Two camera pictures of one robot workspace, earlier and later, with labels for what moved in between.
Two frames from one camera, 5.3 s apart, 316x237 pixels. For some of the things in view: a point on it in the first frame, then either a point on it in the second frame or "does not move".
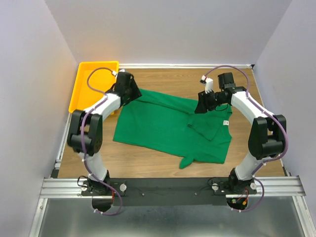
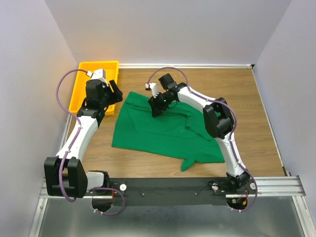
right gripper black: x=203 y=104 → x=153 y=102
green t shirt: x=170 y=125 does not move
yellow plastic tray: x=94 y=79 does not move
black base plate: x=167 y=191 does not move
